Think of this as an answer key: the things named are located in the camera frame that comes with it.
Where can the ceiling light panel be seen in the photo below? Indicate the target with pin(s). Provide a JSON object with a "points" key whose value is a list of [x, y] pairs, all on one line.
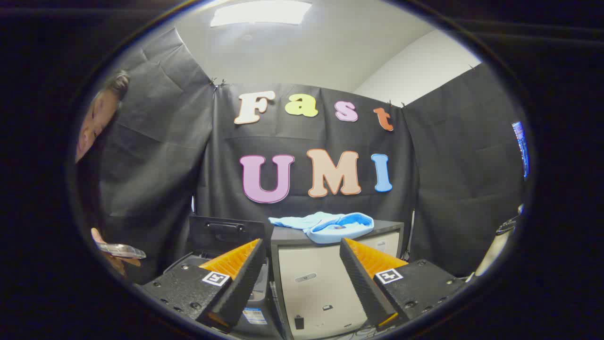
{"points": [[259, 12]]}

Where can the grey washing machine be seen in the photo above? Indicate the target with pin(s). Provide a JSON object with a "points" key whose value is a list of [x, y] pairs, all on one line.
{"points": [[260, 295]]}

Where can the light blue shirt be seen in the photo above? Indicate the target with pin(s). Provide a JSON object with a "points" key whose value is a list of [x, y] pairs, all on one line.
{"points": [[325, 226]]}

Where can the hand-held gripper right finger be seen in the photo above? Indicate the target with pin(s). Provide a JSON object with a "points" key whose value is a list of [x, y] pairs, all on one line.
{"points": [[361, 278]]}

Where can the black backdrop cloth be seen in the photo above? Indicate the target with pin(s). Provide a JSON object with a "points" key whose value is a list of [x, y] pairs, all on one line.
{"points": [[306, 139]]}

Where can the beige cabinet with grey top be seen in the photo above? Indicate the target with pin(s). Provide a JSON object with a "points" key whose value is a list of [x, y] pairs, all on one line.
{"points": [[321, 288]]}

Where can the patterned smartphone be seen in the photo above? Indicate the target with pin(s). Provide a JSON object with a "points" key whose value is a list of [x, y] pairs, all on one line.
{"points": [[122, 250]]}

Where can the blue lit screen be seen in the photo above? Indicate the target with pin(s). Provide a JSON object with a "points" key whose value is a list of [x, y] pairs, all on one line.
{"points": [[521, 146]]}

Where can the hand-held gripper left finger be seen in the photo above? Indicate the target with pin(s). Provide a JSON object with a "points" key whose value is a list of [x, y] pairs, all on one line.
{"points": [[245, 278]]}

